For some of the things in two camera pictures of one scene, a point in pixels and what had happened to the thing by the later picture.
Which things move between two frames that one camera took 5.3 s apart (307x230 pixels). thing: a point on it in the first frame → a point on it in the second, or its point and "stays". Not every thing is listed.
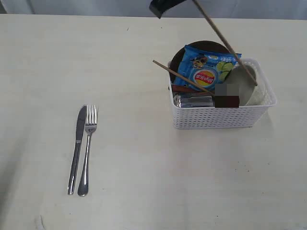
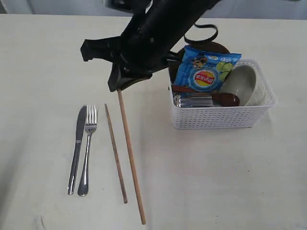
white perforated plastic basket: (264, 100) stays
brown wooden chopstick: (226, 42) → (137, 189)
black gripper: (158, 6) → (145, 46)
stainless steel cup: (182, 101) stays
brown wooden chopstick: (183, 76) → (116, 155)
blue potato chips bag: (205, 66) stays
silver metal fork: (90, 126) stays
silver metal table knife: (80, 131) stays
